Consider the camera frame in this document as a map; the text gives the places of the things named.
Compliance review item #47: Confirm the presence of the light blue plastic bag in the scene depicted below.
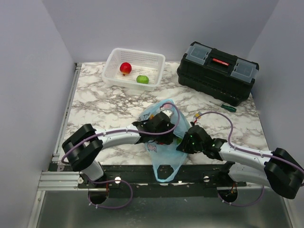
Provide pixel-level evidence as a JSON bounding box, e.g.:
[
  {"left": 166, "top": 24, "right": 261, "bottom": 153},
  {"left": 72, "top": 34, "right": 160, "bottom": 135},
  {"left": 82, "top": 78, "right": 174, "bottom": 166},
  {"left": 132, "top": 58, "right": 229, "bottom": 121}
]
[{"left": 138, "top": 99, "right": 190, "bottom": 183}]

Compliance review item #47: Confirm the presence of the red fake apple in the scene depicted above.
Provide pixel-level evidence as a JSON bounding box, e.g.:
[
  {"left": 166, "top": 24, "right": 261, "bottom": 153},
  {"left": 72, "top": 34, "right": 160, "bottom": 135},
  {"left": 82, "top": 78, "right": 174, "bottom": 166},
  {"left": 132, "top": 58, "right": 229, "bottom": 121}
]
[{"left": 119, "top": 62, "right": 132, "bottom": 76}]

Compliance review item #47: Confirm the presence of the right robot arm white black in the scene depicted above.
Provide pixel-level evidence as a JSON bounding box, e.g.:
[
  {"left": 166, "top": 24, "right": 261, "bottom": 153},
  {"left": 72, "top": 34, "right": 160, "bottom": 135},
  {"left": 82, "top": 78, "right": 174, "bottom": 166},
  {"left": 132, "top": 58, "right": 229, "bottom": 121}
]
[{"left": 177, "top": 125, "right": 304, "bottom": 199}]

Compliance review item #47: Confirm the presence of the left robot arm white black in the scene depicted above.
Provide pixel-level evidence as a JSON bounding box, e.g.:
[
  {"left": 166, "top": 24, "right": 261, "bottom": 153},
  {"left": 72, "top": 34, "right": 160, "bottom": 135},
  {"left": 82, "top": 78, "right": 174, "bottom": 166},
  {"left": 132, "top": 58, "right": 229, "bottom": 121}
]
[{"left": 61, "top": 110, "right": 177, "bottom": 188}]

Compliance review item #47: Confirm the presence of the green fake fruit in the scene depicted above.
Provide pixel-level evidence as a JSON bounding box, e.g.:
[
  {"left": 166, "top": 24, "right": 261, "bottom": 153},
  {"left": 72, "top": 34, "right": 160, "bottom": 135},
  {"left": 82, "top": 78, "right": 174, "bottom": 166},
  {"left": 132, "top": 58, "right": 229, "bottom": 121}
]
[{"left": 136, "top": 75, "right": 149, "bottom": 84}]

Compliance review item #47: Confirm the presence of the hex key set yellow holder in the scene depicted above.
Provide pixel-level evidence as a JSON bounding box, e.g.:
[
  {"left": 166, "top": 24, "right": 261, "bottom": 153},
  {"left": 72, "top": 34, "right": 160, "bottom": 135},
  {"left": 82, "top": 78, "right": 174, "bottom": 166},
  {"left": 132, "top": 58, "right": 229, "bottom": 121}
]
[{"left": 194, "top": 112, "right": 202, "bottom": 121}]

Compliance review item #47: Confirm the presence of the black plastic toolbox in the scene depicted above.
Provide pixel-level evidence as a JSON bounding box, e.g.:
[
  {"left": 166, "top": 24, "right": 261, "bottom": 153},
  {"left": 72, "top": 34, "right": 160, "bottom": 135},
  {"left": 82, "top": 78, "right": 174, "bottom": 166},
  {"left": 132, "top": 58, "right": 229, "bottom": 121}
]
[{"left": 177, "top": 41, "right": 259, "bottom": 107}]

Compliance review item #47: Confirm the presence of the white plastic basket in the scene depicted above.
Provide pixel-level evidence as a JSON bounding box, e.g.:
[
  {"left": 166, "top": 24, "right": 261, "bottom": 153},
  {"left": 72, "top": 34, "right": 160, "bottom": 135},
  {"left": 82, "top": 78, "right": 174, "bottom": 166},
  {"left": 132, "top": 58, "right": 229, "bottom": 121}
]
[{"left": 102, "top": 48, "right": 165, "bottom": 91}]

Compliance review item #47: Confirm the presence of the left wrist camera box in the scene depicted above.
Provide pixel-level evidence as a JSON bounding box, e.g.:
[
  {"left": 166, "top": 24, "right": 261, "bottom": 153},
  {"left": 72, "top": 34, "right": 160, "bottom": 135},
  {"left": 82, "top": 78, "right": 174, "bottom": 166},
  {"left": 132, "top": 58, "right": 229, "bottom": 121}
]
[{"left": 160, "top": 108, "right": 174, "bottom": 119}]

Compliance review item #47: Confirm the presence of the green handled screwdriver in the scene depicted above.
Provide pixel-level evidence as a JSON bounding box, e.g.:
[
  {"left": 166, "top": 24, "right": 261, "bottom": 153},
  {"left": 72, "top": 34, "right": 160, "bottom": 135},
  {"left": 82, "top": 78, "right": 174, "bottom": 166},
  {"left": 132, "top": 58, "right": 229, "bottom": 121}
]
[{"left": 210, "top": 101, "right": 237, "bottom": 113}]

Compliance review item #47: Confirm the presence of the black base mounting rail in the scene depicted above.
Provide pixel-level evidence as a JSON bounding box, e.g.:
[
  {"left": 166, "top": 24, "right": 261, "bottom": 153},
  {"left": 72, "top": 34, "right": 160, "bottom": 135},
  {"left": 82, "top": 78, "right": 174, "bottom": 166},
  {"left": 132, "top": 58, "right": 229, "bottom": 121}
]
[{"left": 78, "top": 162, "right": 245, "bottom": 198}]

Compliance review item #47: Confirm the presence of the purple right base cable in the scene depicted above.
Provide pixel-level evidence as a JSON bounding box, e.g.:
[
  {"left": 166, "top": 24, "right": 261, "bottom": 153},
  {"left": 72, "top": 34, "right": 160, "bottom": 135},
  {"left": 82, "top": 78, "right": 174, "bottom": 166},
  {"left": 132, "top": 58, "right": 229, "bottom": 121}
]
[{"left": 219, "top": 182, "right": 265, "bottom": 207}]

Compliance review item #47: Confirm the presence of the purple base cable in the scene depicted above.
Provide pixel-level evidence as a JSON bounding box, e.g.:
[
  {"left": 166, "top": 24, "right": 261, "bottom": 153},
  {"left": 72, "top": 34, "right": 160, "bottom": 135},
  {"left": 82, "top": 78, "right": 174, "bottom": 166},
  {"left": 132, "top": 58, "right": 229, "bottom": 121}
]
[
  {"left": 88, "top": 179, "right": 134, "bottom": 210},
  {"left": 219, "top": 182, "right": 265, "bottom": 207}
]

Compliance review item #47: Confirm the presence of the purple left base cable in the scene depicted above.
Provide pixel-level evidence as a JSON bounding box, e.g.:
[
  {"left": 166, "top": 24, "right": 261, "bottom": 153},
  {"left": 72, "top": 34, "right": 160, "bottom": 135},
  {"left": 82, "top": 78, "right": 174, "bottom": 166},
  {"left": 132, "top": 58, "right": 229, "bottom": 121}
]
[{"left": 88, "top": 179, "right": 134, "bottom": 210}]

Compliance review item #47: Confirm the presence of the aluminium frame profile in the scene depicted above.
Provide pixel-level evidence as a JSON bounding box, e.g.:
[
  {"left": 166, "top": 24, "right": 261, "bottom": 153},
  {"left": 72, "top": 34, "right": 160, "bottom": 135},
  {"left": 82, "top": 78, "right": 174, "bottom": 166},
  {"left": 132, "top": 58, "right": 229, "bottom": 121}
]
[{"left": 38, "top": 171, "right": 79, "bottom": 191}]

